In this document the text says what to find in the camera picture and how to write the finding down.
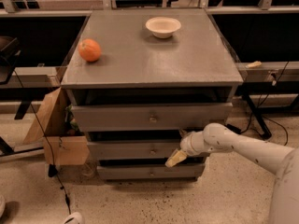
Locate grey drawer cabinet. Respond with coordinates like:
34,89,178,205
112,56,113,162
62,9,243,169

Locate cardboard box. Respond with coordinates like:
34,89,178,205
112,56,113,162
23,88,90,165

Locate orange fruit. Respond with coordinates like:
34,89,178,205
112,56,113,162
78,39,101,62

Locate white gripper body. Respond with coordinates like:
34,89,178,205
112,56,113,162
180,132,206,156

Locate grey drawer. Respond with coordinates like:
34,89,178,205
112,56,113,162
97,163,205,180
72,103,233,132
88,140,180,160

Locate grey bottom drawer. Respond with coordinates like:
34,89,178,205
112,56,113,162
97,163,205,180

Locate white paper bowl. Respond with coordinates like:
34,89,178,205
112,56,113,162
146,17,181,39

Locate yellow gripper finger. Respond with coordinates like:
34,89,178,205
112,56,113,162
165,149,188,168

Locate black cable on floor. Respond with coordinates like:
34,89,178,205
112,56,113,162
12,68,73,217

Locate white shoe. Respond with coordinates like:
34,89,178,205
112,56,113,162
63,212,85,224

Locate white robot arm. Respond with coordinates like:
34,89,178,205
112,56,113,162
165,123,299,224

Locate grey top drawer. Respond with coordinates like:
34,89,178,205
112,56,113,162
72,103,233,132

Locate small yellow foam piece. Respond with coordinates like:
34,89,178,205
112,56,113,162
246,61,262,69

